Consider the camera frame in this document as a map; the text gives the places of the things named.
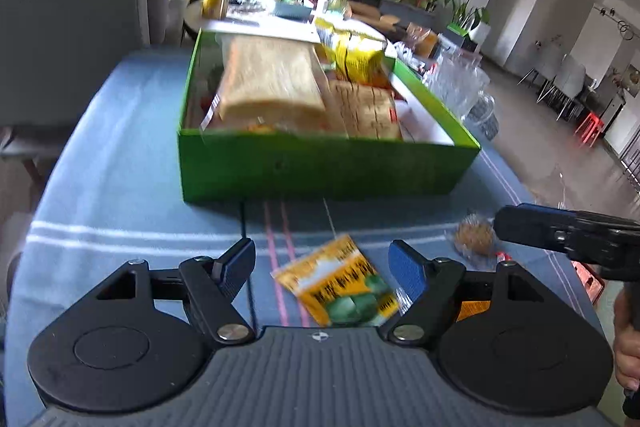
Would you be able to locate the small orange snack packet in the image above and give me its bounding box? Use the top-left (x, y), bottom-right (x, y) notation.
top-left (271, 234), bottom-right (401, 327)

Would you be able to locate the red rice cracker bag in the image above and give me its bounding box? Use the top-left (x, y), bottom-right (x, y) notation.
top-left (328, 80), bottom-right (401, 141)

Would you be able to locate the sliced bread loaf bag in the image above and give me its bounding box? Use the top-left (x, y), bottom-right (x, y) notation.
top-left (203, 35), bottom-right (330, 133)

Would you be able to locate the yellow red snack bag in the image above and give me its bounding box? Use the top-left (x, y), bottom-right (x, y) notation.
top-left (314, 14), bottom-right (390, 89)

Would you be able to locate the orange bread packet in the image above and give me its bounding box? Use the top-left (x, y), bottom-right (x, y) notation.
top-left (457, 300), bottom-right (490, 322)

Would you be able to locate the person right hand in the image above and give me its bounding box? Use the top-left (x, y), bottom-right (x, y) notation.
top-left (613, 288), bottom-right (640, 391)

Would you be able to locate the round cookie in wrapper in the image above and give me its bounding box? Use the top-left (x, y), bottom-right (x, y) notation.
top-left (446, 213), bottom-right (497, 265)

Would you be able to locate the red stool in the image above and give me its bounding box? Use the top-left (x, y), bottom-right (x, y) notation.
top-left (575, 112), bottom-right (604, 147)

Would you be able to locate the green cardboard box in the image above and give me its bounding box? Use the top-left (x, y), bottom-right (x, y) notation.
top-left (178, 31), bottom-right (480, 202)

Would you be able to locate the blue striped tablecloth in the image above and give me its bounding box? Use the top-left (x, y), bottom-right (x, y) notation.
top-left (4, 48), bottom-right (601, 425)

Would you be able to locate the white dining chair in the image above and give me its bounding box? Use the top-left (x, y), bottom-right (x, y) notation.
top-left (518, 42), bottom-right (586, 120)

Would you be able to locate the glass mug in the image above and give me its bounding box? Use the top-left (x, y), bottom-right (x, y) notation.
top-left (424, 49), bottom-right (495, 126)

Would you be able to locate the white round coffee table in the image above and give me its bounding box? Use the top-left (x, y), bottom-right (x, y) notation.
top-left (183, 0), bottom-right (387, 43)

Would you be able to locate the blue tray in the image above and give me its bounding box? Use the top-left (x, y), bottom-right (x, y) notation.
top-left (272, 0), bottom-right (312, 20)

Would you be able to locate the grey armchair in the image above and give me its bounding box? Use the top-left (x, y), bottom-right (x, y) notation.
top-left (1, 0), bottom-right (190, 159)

